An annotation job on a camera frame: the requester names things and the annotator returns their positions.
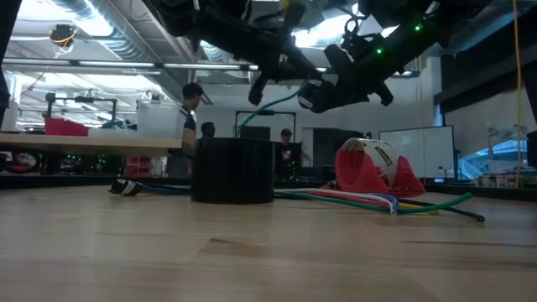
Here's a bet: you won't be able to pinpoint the thin green cord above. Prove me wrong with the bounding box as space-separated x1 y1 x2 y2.
233 81 310 138

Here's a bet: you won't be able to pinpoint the white printed tape roll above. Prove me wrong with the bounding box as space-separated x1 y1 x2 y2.
341 137 399 188

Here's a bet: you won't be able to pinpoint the red tape dispenser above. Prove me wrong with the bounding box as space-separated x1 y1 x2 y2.
334 137 427 199

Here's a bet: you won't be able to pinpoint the white wire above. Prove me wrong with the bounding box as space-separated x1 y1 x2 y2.
274 187 399 217

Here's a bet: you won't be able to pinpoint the red wire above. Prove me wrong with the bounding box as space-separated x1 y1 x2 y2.
293 190 391 209

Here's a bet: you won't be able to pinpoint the bundle of coloured wires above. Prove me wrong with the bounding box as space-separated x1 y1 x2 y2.
274 191 474 215
398 203 441 216

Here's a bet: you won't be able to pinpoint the bundle of coloured cables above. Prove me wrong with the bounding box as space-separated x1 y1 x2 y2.
140 183 400 216

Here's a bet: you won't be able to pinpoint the black taped bundle end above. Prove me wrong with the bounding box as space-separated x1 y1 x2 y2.
107 179 143 197

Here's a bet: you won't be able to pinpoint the black cabinet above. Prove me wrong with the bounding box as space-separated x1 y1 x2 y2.
301 128 366 181

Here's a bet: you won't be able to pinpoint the whiteboard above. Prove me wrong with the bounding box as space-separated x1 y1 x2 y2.
379 124 456 180

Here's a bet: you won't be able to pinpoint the white plastic bin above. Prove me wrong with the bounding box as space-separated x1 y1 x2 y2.
136 100 185 139

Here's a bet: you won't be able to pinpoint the ceiling light bar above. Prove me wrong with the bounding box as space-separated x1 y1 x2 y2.
2 58 259 71

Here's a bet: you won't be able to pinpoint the red parts drawers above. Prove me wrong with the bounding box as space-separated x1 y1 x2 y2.
125 155 154 177

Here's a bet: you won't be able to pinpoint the wooden workbench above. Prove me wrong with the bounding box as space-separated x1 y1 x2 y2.
0 133 184 157

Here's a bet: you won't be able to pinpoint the red plastic bin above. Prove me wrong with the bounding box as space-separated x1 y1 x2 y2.
44 117 90 137

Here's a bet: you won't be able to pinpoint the black frame stand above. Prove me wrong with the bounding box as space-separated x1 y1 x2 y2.
233 109 297 143

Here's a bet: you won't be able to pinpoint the grey duct tape roll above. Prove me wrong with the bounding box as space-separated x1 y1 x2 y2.
190 137 276 206

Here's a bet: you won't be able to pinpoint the black overhead frame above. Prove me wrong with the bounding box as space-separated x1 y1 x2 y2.
44 91 119 125

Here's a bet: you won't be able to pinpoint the black ceiling cord reel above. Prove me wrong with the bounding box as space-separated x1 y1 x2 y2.
49 23 79 47

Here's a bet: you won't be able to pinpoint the black table frame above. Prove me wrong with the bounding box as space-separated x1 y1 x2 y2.
0 174 537 202

